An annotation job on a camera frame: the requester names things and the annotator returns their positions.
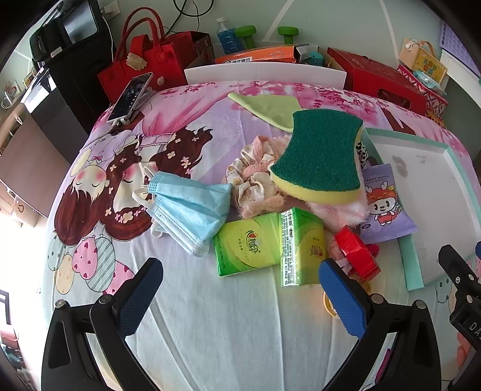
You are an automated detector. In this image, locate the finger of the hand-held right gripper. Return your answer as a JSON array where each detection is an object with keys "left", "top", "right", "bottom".
[{"left": 438, "top": 244, "right": 481, "bottom": 297}]

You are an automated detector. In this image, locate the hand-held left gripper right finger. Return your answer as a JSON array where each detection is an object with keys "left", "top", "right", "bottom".
[{"left": 319, "top": 259, "right": 442, "bottom": 391}]

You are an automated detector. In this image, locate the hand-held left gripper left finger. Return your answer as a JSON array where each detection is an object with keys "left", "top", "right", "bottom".
[{"left": 41, "top": 257, "right": 164, "bottom": 391}]

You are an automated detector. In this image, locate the green tissue pack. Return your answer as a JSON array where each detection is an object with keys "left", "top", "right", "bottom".
[
  {"left": 278, "top": 207, "right": 326, "bottom": 288},
  {"left": 212, "top": 218, "right": 282, "bottom": 279}
]

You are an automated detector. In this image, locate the blue face mask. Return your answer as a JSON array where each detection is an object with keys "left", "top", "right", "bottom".
[
  {"left": 133, "top": 171, "right": 234, "bottom": 243},
  {"left": 146, "top": 203, "right": 213, "bottom": 258}
]

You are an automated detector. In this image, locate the pink fluffy cloth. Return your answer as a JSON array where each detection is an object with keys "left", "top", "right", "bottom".
[{"left": 237, "top": 192, "right": 371, "bottom": 232}]

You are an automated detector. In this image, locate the white tray box teal rim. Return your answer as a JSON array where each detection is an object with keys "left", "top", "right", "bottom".
[{"left": 361, "top": 127, "right": 481, "bottom": 292}]

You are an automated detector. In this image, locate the purple baby wipes pack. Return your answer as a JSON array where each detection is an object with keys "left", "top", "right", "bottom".
[{"left": 359, "top": 163, "right": 418, "bottom": 243}]

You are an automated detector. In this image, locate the black white spotted scrunchie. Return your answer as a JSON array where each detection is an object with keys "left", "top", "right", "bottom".
[{"left": 355, "top": 137, "right": 373, "bottom": 171}]

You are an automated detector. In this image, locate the pink knit scrunchie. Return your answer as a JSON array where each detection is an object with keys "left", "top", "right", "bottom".
[{"left": 240, "top": 135, "right": 292, "bottom": 181}]

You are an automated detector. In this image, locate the green cloth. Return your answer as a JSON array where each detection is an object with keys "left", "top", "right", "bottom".
[{"left": 228, "top": 92, "right": 301, "bottom": 133}]

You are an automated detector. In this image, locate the printed blanket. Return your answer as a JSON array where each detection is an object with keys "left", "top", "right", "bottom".
[{"left": 38, "top": 77, "right": 481, "bottom": 391}]

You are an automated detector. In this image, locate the green and yellow sponge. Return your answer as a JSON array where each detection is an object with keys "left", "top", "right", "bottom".
[{"left": 268, "top": 109, "right": 364, "bottom": 205}]

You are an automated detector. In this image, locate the red patterned box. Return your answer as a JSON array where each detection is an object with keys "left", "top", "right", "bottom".
[{"left": 396, "top": 64, "right": 449, "bottom": 121}]

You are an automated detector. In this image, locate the brown wooden cabinet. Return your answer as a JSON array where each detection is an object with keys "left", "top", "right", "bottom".
[{"left": 0, "top": 101, "right": 91, "bottom": 226}]

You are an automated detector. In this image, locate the light blue wipes pack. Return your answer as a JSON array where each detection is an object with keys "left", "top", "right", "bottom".
[{"left": 413, "top": 69, "right": 446, "bottom": 93}]

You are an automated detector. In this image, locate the white phone stand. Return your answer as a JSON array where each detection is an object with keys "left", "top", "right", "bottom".
[{"left": 112, "top": 87, "right": 155, "bottom": 128}]

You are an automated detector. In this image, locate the white cabinet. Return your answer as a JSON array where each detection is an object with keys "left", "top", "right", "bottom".
[{"left": 440, "top": 51, "right": 481, "bottom": 125}]

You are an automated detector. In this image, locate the red gift box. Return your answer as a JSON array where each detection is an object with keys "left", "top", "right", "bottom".
[{"left": 326, "top": 47, "right": 429, "bottom": 115}]

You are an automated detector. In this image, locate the smartphone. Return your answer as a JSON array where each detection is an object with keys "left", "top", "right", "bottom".
[{"left": 106, "top": 72, "right": 155, "bottom": 124}]

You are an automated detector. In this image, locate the black cabinet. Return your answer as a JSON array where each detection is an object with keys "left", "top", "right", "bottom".
[{"left": 23, "top": 49, "right": 110, "bottom": 151}]

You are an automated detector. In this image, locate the purple pegboard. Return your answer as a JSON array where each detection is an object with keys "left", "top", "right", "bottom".
[{"left": 439, "top": 20, "right": 481, "bottom": 78}]

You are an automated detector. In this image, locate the red felt handbag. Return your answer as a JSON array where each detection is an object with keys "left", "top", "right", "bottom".
[{"left": 97, "top": 7, "right": 188, "bottom": 104}]

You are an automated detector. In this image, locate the white foam board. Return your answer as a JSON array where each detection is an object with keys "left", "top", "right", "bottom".
[{"left": 184, "top": 61, "right": 346, "bottom": 89}]

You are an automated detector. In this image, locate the grey labelled carton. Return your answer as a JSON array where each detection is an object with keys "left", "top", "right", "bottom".
[{"left": 295, "top": 43, "right": 320, "bottom": 63}]

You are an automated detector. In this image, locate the orange box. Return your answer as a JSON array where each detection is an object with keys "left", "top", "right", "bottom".
[{"left": 215, "top": 44, "right": 301, "bottom": 65}]

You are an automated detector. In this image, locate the red paper bag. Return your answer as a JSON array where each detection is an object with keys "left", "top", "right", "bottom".
[{"left": 165, "top": 31, "right": 215, "bottom": 70}]

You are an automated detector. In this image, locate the green dumbbell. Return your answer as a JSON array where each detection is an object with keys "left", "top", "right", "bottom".
[
  {"left": 235, "top": 25, "right": 258, "bottom": 49},
  {"left": 277, "top": 26, "right": 297, "bottom": 46}
]

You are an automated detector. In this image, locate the blue liquid bottle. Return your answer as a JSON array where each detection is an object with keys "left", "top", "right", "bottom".
[{"left": 215, "top": 17, "right": 239, "bottom": 55}]

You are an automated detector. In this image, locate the black monitor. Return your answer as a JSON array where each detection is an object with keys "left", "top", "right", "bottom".
[{"left": 29, "top": 0, "right": 113, "bottom": 68}]

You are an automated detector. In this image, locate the yellow gift box with handle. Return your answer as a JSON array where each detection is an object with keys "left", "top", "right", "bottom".
[{"left": 398, "top": 38, "right": 449, "bottom": 81}]

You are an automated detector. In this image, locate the black cable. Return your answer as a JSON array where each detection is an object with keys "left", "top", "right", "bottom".
[{"left": 173, "top": 0, "right": 204, "bottom": 34}]

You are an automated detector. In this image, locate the wall power outlet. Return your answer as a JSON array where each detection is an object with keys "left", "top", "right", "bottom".
[{"left": 101, "top": 0, "right": 123, "bottom": 19}]

